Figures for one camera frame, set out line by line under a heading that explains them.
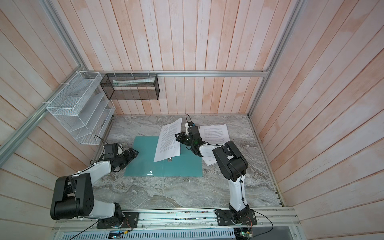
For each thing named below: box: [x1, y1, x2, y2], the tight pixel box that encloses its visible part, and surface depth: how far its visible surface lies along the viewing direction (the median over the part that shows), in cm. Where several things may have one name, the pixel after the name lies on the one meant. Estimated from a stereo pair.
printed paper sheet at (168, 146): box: [153, 117, 183, 162], surface depth 100 cm
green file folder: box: [123, 136, 203, 178], surface depth 95 cm
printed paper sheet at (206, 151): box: [199, 144, 223, 166], surface depth 74 cm
